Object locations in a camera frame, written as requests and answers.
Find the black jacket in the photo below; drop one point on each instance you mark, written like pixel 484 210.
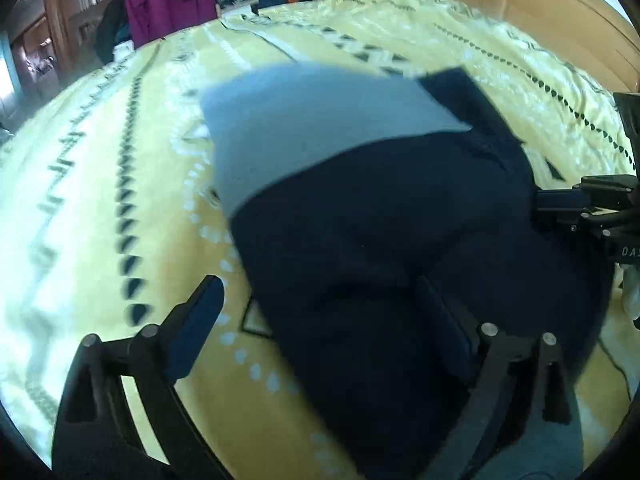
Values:
pixel 112 30

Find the wooden chair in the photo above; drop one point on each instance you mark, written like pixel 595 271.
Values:
pixel 85 35

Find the navy and light blue shirt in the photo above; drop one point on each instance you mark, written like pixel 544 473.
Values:
pixel 380 230

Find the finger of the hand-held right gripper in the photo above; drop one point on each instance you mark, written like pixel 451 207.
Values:
pixel 560 205

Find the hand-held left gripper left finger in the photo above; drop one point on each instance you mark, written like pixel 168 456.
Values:
pixel 195 332

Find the yellow patterned bedspread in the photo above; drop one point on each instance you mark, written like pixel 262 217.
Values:
pixel 125 170

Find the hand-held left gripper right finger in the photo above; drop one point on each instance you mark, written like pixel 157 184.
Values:
pixel 452 332

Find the wooden headboard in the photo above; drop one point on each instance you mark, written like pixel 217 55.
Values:
pixel 550 15

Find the maroon garment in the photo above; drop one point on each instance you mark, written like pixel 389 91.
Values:
pixel 165 10

